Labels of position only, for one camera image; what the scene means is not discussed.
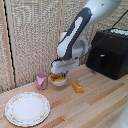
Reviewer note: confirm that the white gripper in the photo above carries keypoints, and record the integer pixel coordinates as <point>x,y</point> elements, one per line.
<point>59,67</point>

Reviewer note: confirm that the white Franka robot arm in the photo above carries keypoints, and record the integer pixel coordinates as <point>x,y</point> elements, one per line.
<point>78,30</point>

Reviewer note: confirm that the orange hot dog toy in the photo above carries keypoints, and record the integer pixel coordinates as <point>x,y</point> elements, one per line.
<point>56,78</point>

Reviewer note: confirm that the white ceramic bowl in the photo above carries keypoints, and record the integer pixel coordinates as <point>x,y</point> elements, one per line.
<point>59,82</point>

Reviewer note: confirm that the white plate with floral rim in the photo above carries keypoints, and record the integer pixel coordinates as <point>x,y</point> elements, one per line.
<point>27,109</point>

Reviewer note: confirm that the orange block with white stripes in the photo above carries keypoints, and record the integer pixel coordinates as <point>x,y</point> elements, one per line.
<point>78,87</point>

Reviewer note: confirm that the pink cup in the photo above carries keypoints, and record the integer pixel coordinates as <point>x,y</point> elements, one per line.
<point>42,81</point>

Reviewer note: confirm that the black box case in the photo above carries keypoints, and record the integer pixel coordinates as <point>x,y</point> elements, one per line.
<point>108,55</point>

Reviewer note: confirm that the white object on black box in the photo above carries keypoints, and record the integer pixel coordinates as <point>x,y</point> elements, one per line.
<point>120,32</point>

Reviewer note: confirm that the white rounded object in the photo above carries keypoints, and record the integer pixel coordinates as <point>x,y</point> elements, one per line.
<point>122,120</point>

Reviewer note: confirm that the wooden frame post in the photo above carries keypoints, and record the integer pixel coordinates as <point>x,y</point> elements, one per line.
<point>7,43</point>

